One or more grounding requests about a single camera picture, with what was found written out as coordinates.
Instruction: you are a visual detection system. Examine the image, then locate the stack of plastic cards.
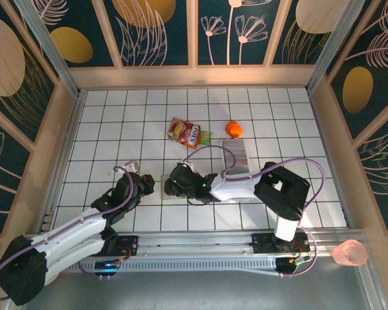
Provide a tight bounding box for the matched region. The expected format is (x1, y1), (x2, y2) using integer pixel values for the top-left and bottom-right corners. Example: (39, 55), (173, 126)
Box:
(221, 139), (250, 172)

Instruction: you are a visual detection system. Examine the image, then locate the striped cloth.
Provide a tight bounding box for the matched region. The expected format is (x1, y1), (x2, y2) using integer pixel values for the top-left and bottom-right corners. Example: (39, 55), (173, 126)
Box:
(220, 138), (252, 177)

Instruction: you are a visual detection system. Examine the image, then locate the red yellow candy bag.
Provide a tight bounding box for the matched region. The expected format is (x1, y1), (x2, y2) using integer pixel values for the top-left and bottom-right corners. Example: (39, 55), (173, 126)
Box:
(167, 118), (202, 150)

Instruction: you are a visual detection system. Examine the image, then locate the orange crumpled ball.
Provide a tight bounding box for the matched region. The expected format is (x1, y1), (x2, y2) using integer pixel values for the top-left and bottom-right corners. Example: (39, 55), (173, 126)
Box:
(224, 120), (244, 137)

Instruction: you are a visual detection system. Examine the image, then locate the pink plastic cup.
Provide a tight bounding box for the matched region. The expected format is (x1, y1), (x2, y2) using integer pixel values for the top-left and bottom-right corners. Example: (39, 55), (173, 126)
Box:
(331, 239), (369, 267)

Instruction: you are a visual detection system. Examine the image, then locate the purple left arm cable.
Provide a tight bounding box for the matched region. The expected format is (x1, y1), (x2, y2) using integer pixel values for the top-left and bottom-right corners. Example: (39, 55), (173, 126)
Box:
(0, 166), (134, 303)

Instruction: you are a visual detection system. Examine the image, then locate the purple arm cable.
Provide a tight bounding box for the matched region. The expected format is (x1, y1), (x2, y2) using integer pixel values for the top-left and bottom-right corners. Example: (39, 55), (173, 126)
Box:
(182, 145), (327, 212)
(0, 166), (134, 303)

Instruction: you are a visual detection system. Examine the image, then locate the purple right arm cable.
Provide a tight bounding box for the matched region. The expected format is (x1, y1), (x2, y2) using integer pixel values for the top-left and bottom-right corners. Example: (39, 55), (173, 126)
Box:
(182, 145), (327, 212)

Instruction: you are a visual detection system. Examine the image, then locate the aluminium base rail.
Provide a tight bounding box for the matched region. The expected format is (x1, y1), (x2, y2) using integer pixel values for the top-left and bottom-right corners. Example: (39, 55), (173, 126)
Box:
(19, 229), (369, 258)

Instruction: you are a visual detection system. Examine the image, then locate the slotted white cable duct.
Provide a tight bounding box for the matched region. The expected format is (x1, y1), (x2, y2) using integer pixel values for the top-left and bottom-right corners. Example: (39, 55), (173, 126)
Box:
(61, 258), (279, 273)

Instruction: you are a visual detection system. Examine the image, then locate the aluminium side rail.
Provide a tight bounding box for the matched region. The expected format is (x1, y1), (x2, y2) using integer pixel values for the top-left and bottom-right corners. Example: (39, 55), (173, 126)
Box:
(40, 90), (87, 233)

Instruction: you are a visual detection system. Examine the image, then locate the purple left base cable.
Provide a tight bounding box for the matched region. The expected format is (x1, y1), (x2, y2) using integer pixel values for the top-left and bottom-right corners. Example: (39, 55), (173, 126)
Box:
(73, 254), (101, 278)

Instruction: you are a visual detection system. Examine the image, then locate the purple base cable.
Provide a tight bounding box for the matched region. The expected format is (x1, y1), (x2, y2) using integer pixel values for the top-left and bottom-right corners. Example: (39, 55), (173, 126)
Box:
(73, 254), (101, 278)
(279, 225), (320, 278)

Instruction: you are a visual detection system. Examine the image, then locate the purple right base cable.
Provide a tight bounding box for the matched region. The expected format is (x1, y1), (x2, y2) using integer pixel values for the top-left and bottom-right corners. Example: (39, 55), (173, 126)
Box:
(279, 225), (320, 278)

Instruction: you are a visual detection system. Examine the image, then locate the aluminium frame post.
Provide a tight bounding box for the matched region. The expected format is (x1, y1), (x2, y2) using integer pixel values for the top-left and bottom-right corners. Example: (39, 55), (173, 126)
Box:
(305, 0), (376, 93)
(14, 0), (81, 98)

